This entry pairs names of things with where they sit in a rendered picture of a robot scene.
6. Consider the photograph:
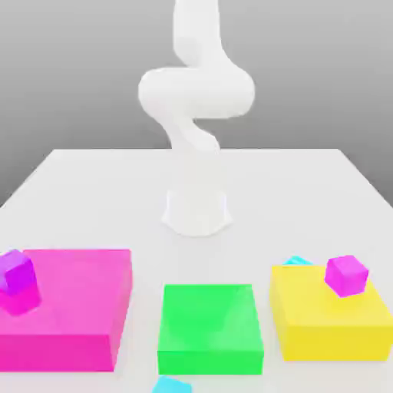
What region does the large yellow box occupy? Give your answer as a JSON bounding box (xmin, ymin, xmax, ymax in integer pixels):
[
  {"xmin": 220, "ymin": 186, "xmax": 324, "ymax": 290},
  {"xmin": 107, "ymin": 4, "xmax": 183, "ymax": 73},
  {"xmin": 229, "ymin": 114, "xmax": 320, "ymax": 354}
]
[{"xmin": 269, "ymin": 264, "xmax": 393, "ymax": 362}]

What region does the small magenta cube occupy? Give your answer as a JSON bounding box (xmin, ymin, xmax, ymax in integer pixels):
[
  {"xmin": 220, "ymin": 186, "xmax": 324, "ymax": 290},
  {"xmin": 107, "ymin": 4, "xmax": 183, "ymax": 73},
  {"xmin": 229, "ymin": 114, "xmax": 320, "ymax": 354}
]
[{"xmin": 324, "ymin": 254, "xmax": 370, "ymax": 299}]

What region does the large pink box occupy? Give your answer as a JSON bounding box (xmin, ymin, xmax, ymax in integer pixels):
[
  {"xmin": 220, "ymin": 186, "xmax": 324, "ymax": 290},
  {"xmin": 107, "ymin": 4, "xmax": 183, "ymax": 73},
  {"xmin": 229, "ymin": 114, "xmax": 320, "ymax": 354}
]
[{"xmin": 0, "ymin": 249, "xmax": 134, "ymax": 373}]

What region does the large green box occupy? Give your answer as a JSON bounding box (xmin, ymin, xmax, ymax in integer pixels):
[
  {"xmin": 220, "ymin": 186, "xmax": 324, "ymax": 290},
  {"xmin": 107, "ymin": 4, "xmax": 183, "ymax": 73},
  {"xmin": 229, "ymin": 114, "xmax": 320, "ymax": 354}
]
[{"xmin": 157, "ymin": 284, "xmax": 265, "ymax": 376}]

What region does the small purple cube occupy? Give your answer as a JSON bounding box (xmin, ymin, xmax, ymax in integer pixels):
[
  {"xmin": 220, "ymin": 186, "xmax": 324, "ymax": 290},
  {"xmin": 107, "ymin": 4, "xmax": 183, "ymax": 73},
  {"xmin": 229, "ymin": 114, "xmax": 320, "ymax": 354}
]
[{"xmin": 0, "ymin": 249, "xmax": 37, "ymax": 296}]

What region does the small cyan cube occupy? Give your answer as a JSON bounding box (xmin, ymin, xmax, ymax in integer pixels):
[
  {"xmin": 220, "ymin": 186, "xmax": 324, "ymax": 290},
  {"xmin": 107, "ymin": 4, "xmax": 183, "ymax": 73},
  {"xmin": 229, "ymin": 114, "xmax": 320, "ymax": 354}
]
[
  {"xmin": 282, "ymin": 255, "xmax": 314, "ymax": 266},
  {"xmin": 151, "ymin": 375, "xmax": 193, "ymax": 393}
]

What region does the small pink cube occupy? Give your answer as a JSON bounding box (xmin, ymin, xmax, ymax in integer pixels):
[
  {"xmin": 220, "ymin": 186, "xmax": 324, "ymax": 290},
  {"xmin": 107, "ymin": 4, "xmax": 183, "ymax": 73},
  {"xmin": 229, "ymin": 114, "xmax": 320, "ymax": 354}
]
[{"xmin": 0, "ymin": 283, "xmax": 42, "ymax": 317}]

